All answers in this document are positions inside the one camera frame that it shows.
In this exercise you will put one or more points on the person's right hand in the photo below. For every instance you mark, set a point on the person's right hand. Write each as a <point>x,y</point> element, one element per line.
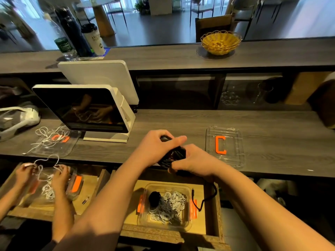
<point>196,162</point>

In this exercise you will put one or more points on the person's left hand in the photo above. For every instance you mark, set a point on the person's left hand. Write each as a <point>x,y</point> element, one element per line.
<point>152,149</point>

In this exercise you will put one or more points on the clear container drawer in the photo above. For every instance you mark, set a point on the clear container drawer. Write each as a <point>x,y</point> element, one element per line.
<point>141,222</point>
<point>76,188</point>

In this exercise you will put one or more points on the person's left forearm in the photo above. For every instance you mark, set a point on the person's left forearm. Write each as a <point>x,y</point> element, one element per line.
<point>99,211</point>

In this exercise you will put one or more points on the person's right forearm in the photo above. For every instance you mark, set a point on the person's right forearm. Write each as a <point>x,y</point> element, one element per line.
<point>282,214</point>

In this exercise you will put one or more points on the another person's forearm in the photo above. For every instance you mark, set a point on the another person's forearm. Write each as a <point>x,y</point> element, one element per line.
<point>62,217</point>
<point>8,201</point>

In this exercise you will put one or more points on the wooden drawer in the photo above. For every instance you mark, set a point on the wooden drawer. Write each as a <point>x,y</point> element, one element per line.
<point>97,190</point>
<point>212,217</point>

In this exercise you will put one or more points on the pile of white containers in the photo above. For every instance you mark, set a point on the pile of white containers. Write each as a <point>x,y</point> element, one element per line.
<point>272,188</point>

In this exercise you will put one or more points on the small white connector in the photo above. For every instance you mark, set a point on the small white connector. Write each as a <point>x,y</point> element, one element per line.
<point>85,200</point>

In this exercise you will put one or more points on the white touchscreen monitor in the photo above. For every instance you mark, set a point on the white touchscreen monitor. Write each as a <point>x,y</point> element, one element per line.
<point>78,107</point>

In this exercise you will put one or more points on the white customer display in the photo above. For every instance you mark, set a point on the white customer display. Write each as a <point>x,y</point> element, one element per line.
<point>99,81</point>

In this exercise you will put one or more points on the grey wooden bar counter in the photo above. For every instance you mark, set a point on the grey wooden bar counter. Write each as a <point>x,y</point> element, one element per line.
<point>167,56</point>

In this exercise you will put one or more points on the blue white notebook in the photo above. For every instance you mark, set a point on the blue white notebook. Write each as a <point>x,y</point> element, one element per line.
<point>105,51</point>

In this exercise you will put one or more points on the yellow woven basket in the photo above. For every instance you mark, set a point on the yellow woven basket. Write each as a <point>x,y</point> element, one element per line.
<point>221,43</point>

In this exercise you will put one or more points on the white paper coffee cup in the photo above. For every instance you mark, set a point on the white paper coffee cup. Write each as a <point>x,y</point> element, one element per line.
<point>93,40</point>

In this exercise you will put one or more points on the white headset device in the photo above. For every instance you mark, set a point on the white headset device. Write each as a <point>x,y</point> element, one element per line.
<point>29,116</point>

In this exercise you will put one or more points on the flat cardboard sheet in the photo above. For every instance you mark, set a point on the flat cardboard sheet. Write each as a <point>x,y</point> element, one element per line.
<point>306,89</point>

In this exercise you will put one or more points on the brown wooden chair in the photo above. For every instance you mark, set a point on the brown wooden chair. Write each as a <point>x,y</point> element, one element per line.
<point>214,27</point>

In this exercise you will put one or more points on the clear plastic water bottle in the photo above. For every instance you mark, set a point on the clear plastic water bottle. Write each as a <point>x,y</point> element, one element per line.
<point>64,44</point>

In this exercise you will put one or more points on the black thermos bottle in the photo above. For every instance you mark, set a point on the black thermos bottle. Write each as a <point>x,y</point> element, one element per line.
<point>76,33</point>

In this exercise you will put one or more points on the green potted plant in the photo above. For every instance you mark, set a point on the green potted plant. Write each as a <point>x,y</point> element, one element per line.
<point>141,6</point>

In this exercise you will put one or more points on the black metal chair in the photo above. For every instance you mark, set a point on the black metal chair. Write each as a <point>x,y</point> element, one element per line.
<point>118,7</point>
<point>243,8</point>
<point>201,6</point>

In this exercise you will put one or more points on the round wooden table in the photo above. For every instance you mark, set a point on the round wooden table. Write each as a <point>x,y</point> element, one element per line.
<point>99,7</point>

